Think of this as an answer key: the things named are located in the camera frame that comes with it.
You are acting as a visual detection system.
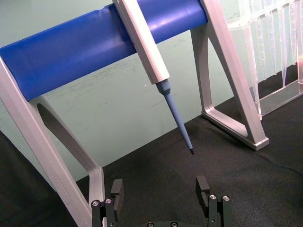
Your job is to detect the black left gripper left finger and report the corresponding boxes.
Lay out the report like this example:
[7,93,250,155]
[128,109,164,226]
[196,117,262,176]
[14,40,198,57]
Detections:
[91,179,124,227]

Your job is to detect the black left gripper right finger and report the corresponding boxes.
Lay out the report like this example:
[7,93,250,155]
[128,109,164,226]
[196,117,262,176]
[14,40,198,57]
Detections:
[196,176,234,227]

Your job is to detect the black table cloth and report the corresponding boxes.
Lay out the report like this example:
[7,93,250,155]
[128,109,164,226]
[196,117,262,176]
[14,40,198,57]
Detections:
[0,63,303,227]

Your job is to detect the clear plastic tip rack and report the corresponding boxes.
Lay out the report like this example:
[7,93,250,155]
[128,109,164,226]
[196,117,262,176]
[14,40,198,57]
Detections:
[217,0,303,119]

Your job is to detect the grey stand with blue bar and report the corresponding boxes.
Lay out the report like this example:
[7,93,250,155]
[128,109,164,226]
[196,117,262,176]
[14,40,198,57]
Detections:
[0,0,269,227]

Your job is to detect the grey pipette with blue shaft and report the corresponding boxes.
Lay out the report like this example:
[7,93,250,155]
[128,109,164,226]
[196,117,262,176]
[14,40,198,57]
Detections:
[111,0,195,156]

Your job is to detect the clear pipette tip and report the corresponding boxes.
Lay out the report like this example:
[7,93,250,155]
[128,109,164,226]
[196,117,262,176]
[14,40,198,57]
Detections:
[289,0,298,67]
[280,6,289,87]
[271,10,280,77]
[258,15,267,81]

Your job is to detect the pale green wall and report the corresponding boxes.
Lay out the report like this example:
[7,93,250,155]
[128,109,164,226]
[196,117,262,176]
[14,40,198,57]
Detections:
[0,0,247,183]

